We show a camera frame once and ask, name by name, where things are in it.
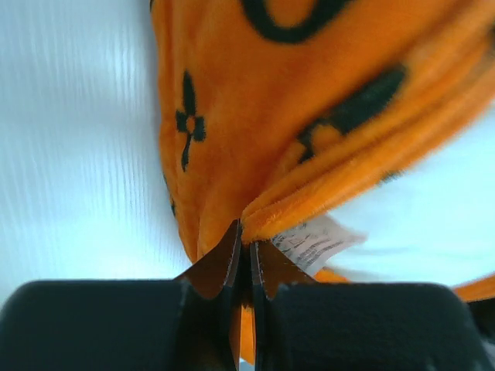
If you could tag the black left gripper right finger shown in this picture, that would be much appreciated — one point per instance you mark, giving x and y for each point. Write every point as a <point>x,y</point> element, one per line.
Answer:
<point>301,324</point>

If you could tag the white pillowcase care label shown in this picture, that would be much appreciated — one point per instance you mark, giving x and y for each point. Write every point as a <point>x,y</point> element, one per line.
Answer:
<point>310,244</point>

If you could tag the orange patterned plush pillowcase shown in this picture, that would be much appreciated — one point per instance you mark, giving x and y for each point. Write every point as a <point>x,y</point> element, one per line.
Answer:
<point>276,111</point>

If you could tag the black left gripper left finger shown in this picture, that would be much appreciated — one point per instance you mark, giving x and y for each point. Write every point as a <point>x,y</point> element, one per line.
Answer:
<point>191,322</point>

